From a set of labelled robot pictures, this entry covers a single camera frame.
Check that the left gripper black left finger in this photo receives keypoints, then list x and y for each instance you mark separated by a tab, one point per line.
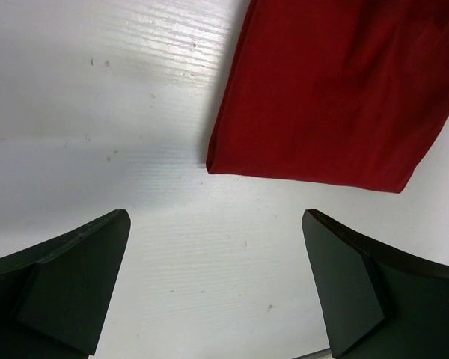
54	296

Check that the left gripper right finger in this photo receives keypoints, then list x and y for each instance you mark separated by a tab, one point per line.
377	301

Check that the red shirt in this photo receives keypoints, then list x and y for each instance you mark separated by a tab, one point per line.
349	93

